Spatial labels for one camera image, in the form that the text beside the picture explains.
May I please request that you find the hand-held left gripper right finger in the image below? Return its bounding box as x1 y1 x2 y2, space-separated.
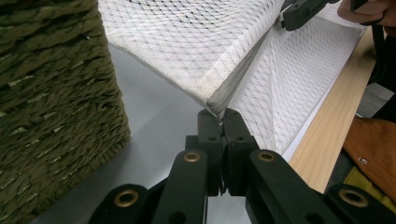
222 107 261 197

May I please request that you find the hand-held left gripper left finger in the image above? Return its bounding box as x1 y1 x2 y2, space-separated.
185 108 224 198

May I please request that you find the white mesh laundry bag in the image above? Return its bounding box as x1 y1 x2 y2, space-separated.
97 0 368 156

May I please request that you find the green woven basket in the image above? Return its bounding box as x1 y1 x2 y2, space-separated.
0 0 133 224

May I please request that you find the brown wooden chair seat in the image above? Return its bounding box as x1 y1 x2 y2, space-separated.
342 117 396 203

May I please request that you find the right hand-held gripper cable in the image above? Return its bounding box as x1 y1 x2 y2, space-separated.
361 20 389 87

